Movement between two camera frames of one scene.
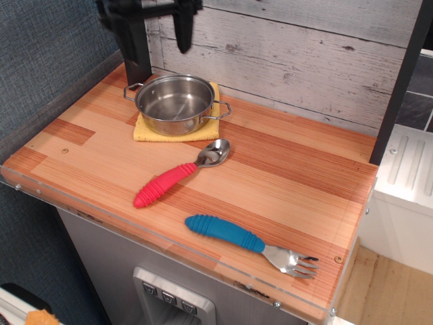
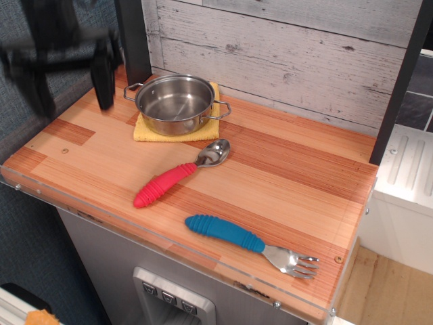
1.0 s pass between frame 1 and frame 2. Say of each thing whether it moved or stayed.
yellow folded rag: stayed
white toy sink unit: stayed
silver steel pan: stayed
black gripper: moved
